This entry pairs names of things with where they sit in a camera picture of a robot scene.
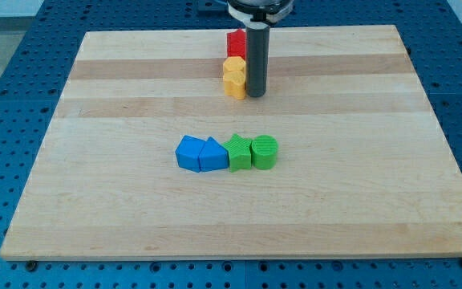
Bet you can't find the wooden board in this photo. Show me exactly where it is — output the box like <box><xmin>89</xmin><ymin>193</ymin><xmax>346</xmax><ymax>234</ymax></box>
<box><xmin>0</xmin><ymin>25</ymin><xmax>462</xmax><ymax>261</ymax></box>

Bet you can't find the yellow hexagon block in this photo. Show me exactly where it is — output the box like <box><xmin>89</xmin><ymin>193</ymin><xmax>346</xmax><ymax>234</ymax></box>
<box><xmin>222</xmin><ymin>56</ymin><xmax>246</xmax><ymax>74</ymax></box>

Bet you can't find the green star block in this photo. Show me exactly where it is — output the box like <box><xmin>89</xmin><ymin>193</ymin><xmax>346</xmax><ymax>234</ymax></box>
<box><xmin>222</xmin><ymin>134</ymin><xmax>252</xmax><ymax>173</ymax></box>

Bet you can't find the red block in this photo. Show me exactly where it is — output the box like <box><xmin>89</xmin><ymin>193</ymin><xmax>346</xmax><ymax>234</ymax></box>
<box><xmin>226</xmin><ymin>29</ymin><xmax>247</xmax><ymax>60</ymax></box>

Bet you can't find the yellow heart block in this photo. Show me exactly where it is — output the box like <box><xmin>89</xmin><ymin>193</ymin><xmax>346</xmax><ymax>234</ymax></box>
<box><xmin>223</xmin><ymin>71</ymin><xmax>246</xmax><ymax>100</ymax></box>

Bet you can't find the blue triangle block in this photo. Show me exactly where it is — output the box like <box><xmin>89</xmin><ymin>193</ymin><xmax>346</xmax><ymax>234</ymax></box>
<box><xmin>198</xmin><ymin>137</ymin><xmax>229</xmax><ymax>172</ymax></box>

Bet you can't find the blue pentagon block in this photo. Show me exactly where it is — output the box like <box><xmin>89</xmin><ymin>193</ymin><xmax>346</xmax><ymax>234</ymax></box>
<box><xmin>175</xmin><ymin>135</ymin><xmax>205</xmax><ymax>173</ymax></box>

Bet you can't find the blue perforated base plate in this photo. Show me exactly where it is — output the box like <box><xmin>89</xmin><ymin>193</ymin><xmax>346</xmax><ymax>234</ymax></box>
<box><xmin>0</xmin><ymin>0</ymin><xmax>462</xmax><ymax>288</ymax></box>

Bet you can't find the green cylinder block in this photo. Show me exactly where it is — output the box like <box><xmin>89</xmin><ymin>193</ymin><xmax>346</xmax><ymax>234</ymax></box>
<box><xmin>251</xmin><ymin>135</ymin><xmax>278</xmax><ymax>170</ymax></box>

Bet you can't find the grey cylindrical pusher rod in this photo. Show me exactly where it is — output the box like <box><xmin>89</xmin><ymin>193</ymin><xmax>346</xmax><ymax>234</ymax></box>
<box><xmin>245</xmin><ymin>25</ymin><xmax>270</xmax><ymax>97</ymax></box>

